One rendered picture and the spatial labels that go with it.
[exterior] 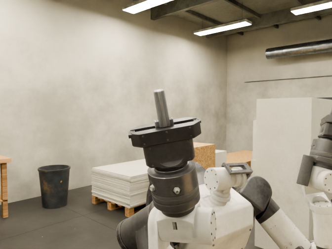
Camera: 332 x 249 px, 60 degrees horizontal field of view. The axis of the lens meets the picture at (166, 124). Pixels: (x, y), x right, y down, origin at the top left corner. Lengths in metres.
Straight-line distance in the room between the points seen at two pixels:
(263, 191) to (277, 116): 2.43
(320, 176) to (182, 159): 0.58
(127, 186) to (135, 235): 3.74
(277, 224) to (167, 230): 0.57
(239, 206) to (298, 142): 2.50
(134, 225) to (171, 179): 0.32
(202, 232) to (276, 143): 2.96
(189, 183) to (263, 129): 3.03
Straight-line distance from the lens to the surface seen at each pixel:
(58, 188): 5.17
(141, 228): 0.76
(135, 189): 4.56
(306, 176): 1.00
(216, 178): 0.81
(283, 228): 1.07
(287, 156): 3.43
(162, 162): 0.49
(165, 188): 0.49
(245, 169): 0.86
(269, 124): 3.48
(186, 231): 0.55
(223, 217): 0.86
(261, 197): 1.04
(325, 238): 1.06
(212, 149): 3.15
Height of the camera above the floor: 1.61
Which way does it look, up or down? 3 degrees down
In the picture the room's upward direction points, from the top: straight up
